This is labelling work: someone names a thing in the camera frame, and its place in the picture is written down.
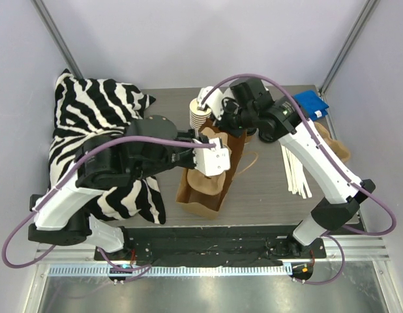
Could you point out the zebra striped pillow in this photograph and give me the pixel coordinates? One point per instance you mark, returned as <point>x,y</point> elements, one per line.
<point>85,108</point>

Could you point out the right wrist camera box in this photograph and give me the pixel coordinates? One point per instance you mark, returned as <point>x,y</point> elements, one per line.
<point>210,98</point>

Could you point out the brown pulp cup carrier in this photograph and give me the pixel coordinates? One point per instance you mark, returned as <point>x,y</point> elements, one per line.
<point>210,185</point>

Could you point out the blue folded cloth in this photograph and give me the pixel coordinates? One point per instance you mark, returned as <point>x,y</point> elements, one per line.
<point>315,107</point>

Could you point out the brown paper coffee cup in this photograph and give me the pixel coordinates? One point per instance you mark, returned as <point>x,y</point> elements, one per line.
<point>250,134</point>

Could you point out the stack of paper cups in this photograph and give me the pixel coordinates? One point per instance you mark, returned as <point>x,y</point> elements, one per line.
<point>197,117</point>

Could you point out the slotted cable duct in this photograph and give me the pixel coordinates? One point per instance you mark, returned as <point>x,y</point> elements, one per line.
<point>100,269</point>

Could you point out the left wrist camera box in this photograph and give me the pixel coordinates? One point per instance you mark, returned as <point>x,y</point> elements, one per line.
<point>210,161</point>

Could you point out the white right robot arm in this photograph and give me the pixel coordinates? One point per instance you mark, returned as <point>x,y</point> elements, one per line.
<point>250,105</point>

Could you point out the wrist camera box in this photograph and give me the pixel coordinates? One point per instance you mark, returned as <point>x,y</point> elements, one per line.
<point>210,98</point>
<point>210,161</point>

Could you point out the brown paper bag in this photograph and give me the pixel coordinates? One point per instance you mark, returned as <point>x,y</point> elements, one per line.
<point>203,195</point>

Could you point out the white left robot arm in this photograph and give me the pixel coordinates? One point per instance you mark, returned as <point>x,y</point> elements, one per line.
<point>103,163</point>

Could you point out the black spare cup lid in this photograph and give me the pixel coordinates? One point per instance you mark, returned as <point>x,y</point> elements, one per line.
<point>266,137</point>

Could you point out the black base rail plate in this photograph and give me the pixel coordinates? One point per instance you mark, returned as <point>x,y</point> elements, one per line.
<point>215,246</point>

